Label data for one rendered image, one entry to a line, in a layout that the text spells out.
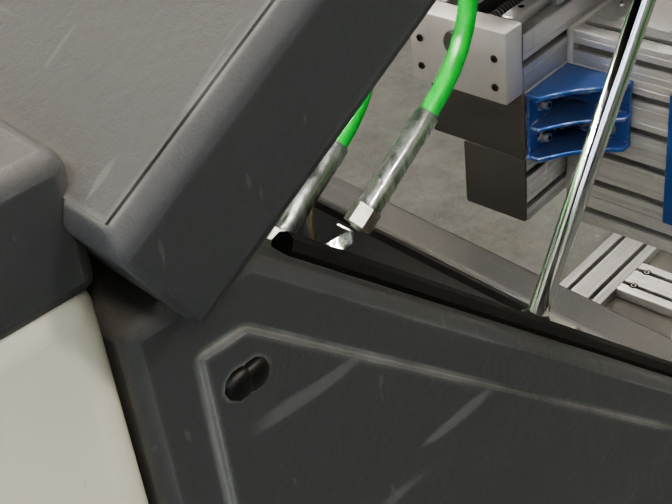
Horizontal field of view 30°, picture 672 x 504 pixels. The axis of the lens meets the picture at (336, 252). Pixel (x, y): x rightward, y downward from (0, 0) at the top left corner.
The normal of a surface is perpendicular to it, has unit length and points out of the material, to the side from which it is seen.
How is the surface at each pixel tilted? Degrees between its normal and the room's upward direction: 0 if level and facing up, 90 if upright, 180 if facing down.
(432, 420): 90
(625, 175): 90
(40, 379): 90
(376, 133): 0
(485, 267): 0
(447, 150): 0
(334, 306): 90
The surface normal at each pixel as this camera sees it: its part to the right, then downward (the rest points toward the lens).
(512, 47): 0.75, 0.33
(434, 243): -0.11, -0.80
